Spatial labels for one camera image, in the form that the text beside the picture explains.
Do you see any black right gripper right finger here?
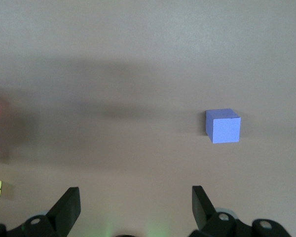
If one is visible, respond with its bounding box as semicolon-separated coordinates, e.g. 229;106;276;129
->
188;185;293;237

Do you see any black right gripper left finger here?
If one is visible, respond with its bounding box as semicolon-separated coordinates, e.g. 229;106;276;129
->
0;187;82;237

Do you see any purple foam block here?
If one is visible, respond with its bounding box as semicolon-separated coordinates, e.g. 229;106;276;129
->
205;108;242;144

